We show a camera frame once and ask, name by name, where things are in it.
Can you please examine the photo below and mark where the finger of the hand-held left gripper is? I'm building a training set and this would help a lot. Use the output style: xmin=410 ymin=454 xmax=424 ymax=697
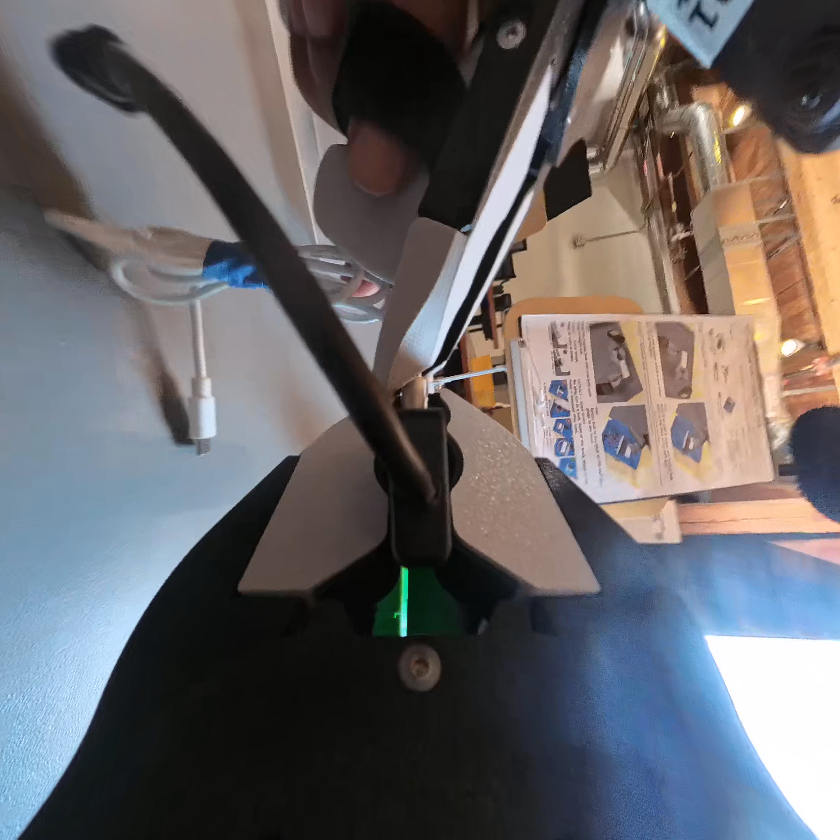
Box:
xmin=427 ymin=80 xmax=560 ymax=382
xmin=374 ymin=215 xmax=471 ymax=395

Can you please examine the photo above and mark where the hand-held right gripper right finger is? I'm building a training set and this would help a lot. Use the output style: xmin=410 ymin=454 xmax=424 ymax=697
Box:
xmin=445 ymin=390 xmax=601 ymax=598

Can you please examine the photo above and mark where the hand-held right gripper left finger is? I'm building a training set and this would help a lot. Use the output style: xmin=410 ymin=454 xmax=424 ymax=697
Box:
xmin=238 ymin=415 xmax=398 ymax=598

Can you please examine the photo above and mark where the black hub cable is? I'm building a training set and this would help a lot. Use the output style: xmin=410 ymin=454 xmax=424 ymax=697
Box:
xmin=51 ymin=25 xmax=441 ymax=506

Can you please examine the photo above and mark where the white usb cable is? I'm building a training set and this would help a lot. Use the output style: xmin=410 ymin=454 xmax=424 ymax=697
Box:
xmin=42 ymin=209 xmax=432 ymax=458

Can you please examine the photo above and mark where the person's left hand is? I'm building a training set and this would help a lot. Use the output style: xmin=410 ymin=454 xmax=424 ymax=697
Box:
xmin=281 ymin=0 xmax=414 ymax=198

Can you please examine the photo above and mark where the metal holder bar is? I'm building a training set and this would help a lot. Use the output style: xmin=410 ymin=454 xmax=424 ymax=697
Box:
xmin=430 ymin=366 xmax=511 ymax=395

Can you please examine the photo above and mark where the yellow box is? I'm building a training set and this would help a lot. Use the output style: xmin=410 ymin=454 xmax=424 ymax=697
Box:
xmin=469 ymin=354 xmax=511 ymax=396

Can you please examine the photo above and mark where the green plastic bin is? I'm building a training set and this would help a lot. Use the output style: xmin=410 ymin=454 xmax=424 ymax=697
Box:
xmin=373 ymin=566 xmax=468 ymax=639

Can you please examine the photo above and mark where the small beige labelled card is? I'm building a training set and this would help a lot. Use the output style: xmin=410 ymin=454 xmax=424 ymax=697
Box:
xmin=600 ymin=497 xmax=685 ymax=546

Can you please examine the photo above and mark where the printed instruction sheet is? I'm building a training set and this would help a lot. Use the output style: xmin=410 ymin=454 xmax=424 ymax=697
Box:
xmin=511 ymin=315 xmax=777 ymax=506

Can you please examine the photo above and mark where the blue tape wrap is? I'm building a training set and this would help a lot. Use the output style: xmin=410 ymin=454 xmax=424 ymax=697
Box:
xmin=201 ymin=238 xmax=271 ymax=291

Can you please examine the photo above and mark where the wooden ledge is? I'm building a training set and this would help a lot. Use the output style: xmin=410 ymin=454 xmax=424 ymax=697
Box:
xmin=676 ymin=499 xmax=840 ymax=536

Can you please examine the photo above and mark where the silver air duct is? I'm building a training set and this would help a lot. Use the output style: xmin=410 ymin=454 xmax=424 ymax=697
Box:
xmin=656 ymin=101 xmax=729 ymax=191

